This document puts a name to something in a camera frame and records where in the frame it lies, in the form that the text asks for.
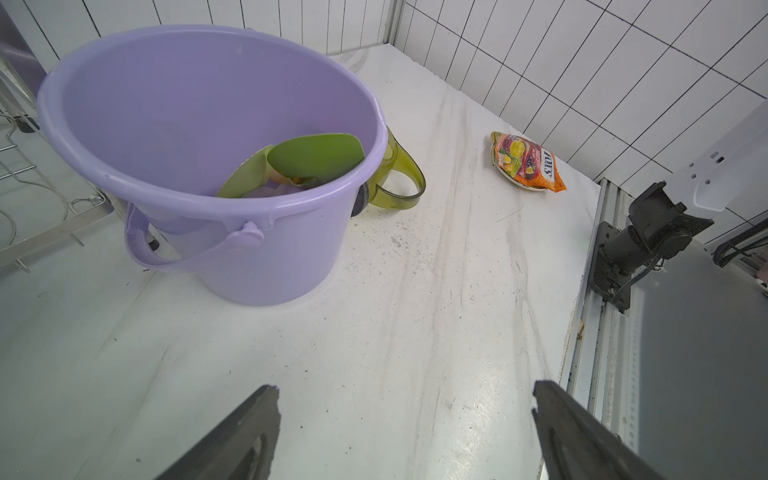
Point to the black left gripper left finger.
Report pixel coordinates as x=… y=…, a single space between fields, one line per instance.
x=242 y=446

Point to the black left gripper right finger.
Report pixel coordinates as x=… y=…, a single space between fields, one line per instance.
x=575 y=445

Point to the bright green trowel yellow handle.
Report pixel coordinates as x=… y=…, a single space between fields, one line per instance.
x=252 y=174

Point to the olive green watering can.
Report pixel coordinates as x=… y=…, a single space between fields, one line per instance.
x=397 y=184

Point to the purple plastic bucket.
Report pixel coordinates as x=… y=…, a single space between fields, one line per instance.
x=162 y=116

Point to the light green trowel wooden handle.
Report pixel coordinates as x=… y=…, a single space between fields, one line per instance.
x=314 y=160

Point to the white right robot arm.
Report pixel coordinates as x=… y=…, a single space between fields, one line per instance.
x=665 y=373

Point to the orange snack packet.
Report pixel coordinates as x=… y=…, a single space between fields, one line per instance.
x=525 y=163

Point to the steel dish rack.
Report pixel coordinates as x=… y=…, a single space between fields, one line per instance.
x=43 y=200

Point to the metal base rail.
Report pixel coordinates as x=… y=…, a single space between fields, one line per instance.
x=591 y=356

